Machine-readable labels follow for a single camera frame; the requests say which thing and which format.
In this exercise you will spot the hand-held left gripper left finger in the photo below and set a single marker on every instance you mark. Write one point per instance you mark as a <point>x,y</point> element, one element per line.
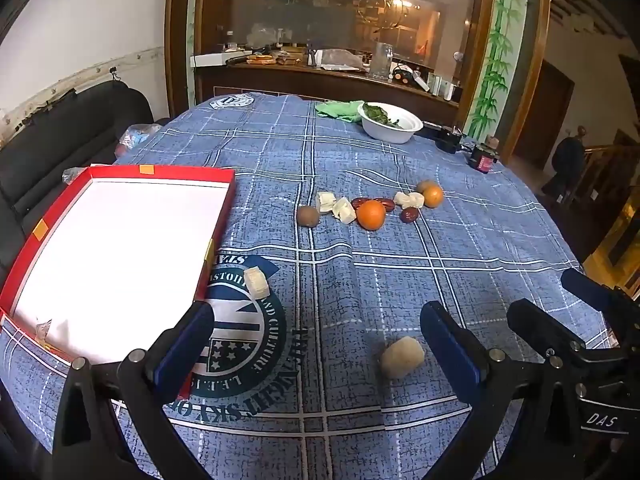
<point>186,342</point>

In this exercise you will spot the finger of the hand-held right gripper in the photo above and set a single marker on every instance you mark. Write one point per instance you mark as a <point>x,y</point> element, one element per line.
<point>595,290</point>
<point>537,321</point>

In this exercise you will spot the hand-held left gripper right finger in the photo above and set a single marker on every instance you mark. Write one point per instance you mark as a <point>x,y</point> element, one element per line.
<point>448,346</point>

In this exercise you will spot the red white box lid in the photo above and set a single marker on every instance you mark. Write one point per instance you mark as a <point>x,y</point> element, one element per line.
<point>125,240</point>

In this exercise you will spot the red date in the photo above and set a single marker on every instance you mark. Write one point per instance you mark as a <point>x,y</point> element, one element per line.
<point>359,203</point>
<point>387,205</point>
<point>409,215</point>

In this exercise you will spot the orange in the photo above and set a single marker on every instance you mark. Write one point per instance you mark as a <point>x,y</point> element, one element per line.
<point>371,215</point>
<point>433,197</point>

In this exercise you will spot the wooden stair railing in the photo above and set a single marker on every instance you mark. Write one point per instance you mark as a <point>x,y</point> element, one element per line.
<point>607,165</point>

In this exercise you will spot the dark jar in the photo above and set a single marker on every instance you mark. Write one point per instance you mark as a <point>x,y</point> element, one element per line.
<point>482,159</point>

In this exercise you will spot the brown wooden door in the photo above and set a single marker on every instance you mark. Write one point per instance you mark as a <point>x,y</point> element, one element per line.
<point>542,110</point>

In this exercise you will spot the clear plastic wrapper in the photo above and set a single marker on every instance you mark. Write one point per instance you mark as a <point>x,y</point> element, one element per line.
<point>75,174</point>

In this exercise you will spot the black device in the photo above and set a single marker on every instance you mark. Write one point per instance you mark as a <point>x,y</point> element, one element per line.
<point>445,139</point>

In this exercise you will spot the blue plaid printed tablecloth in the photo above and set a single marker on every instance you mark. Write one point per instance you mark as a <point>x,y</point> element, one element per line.
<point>350,160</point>

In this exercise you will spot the printed plastic bag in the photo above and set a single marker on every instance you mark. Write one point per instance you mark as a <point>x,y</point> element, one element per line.
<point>135,136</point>

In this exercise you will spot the white bowl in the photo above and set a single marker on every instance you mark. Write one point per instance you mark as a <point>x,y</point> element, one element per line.
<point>395,127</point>

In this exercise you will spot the green leafy vegetables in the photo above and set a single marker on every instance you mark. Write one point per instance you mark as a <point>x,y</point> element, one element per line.
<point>377,112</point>

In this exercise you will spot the black leather sofa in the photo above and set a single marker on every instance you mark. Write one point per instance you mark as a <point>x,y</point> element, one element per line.
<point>60,130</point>

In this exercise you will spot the green cloth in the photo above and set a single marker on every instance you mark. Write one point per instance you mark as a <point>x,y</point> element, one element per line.
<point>340,110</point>

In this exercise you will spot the wooden sideboard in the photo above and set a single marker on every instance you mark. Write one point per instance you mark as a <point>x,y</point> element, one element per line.
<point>300,85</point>

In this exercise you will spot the white flat box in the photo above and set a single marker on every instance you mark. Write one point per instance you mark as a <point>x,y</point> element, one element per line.
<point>215,59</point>

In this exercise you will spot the clear glass pitcher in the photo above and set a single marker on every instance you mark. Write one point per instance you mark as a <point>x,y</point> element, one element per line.
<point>381,62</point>

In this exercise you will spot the clear plastic bag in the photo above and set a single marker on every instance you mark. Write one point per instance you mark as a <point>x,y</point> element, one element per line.
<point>342,57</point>

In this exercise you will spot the wood-framed glass partition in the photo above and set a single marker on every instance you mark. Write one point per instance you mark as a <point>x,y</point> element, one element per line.
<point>300,0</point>

